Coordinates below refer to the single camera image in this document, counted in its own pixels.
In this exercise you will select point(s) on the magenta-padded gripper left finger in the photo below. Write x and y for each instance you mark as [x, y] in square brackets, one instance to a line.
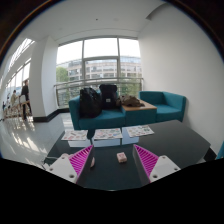
[66, 166]

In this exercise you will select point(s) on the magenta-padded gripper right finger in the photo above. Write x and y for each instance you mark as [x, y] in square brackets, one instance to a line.
[156, 166]

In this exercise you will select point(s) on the pink charger block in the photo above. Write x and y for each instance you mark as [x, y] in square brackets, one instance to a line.
[122, 157]

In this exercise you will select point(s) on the sticker sheet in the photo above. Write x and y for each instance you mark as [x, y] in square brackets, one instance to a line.
[107, 133]
[74, 135]
[140, 131]

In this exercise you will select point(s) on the teal wooden-top side table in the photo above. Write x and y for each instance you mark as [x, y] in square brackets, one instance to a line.
[140, 115]

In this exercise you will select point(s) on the teal sofa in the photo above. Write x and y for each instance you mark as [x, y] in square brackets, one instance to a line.
[106, 120]

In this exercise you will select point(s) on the teal armchair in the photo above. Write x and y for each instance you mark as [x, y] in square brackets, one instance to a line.
[170, 106]

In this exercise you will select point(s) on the teal chair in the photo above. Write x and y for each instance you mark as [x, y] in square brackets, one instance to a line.
[221, 151]

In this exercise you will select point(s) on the large black backpack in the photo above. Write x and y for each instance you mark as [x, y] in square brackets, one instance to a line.
[89, 103]

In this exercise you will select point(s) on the brown jacket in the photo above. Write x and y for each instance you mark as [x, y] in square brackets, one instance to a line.
[130, 101]

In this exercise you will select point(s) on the metal window railing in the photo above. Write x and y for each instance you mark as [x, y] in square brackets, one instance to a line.
[70, 86]

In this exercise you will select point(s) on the person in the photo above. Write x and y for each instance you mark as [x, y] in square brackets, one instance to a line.
[13, 98]
[25, 96]

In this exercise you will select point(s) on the black backpack with label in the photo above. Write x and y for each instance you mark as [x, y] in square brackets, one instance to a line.
[108, 96]

